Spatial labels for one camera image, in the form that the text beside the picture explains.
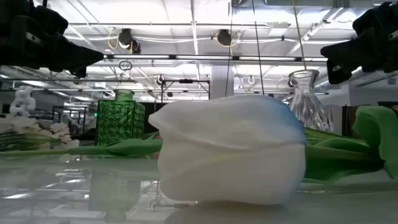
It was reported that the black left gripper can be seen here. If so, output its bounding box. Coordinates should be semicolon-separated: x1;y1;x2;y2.
0;0;105;79

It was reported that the black metal frame rig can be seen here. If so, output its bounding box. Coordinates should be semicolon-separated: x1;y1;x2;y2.
160;79;211;100

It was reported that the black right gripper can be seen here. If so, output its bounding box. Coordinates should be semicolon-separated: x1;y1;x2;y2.
320;1;398;85

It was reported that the black ceiling cable reel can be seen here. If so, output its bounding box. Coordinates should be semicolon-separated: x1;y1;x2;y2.
216;29;233;47
118;27;142;54

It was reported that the pale blossom spray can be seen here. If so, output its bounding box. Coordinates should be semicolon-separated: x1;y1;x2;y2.
0;119;44;150
46;121;81;150

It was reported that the thin black cable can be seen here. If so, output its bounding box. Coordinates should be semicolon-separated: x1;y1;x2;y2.
224;0;234;98
251;0;266;96

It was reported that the long ceiling light strip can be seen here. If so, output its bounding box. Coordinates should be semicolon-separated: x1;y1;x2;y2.
104;54;329;62

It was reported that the green glass vase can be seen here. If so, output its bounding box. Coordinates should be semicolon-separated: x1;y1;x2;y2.
95;89;146;147

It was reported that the white humanoid robot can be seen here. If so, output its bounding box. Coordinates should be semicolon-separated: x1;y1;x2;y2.
8;85;37;118

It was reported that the clear ribbed glass vase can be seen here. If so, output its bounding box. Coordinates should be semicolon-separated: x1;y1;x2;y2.
287;68;335;133

